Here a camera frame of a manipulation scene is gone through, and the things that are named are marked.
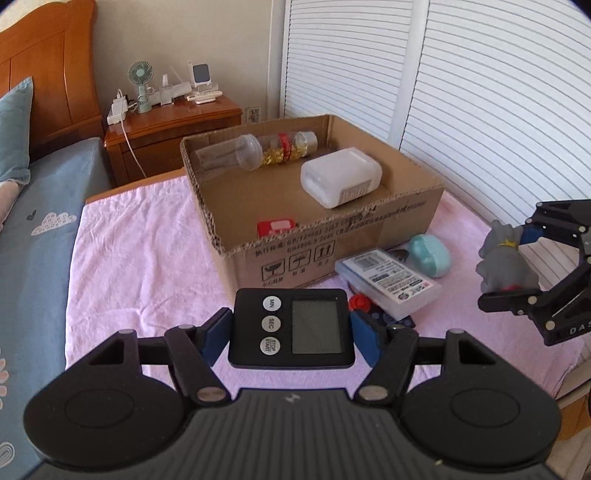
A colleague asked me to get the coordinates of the small clear spray bottle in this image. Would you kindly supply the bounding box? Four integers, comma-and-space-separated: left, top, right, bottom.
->
159, 73, 173, 106

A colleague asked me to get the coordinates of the white stand with screen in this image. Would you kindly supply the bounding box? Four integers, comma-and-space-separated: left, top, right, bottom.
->
187, 61, 216, 93

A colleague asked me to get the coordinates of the red toy block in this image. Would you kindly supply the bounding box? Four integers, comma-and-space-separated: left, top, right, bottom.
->
256, 218, 297, 239

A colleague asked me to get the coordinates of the black dotted cube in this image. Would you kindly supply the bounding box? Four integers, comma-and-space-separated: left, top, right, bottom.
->
367, 293, 416, 329

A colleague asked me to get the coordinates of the blue pillow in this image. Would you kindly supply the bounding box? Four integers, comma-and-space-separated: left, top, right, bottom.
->
0, 77, 34, 186

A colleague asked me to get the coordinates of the blue bedsheet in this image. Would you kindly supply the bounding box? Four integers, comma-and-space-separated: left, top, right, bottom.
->
1, 138, 111, 479

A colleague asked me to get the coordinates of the light blue round case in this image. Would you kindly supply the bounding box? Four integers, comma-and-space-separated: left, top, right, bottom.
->
407, 234, 452, 279

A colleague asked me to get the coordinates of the pink quilt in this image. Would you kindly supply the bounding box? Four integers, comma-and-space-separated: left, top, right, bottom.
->
0, 180, 21, 230

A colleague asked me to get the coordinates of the wooden nightstand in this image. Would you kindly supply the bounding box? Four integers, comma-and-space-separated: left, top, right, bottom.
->
104, 96, 242, 186

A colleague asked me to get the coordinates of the black digital timer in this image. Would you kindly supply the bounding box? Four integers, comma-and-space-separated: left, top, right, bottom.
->
228, 288, 356, 370

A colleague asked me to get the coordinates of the cardboard box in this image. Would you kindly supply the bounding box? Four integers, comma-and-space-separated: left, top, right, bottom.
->
180, 115, 444, 297

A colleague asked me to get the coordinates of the green mini fan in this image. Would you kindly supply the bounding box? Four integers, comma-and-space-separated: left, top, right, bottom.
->
128, 60, 153, 114

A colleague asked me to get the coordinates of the pink bed cover cloth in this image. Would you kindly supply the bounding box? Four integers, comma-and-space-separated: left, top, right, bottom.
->
65, 177, 590, 393

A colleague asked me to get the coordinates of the wooden headboard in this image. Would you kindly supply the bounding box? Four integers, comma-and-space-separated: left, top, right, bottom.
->
1, 0, 103, 161

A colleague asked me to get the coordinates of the clear box with label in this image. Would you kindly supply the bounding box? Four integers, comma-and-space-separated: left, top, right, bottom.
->
335, 249, 442, 316

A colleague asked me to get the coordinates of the white charging cable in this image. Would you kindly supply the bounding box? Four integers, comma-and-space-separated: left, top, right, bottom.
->
117, 89, 150, 180

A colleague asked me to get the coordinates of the grey elephant toy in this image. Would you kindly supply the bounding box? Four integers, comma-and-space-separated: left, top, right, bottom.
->
476, 220, 539, 294

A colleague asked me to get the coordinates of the white louvered closet door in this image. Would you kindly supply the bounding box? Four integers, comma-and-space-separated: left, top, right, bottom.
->
278, 0, 591, 296

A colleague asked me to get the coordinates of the white power strip charger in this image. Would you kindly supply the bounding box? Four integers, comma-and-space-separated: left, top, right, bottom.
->
107, 89, 128, 126

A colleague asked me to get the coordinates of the white remote control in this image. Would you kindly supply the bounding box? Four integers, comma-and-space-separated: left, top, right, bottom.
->
185, 90, 222, 105

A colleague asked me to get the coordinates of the clear plastic jar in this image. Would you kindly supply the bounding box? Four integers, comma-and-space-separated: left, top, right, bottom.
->
194, 134, 263, 171

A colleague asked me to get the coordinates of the white translucent plastic container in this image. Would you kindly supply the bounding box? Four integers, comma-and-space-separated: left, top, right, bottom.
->
301, 147, 383, 209

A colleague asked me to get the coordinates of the wall socket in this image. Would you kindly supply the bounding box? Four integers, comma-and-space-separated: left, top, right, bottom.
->
245, 107, 262, 124

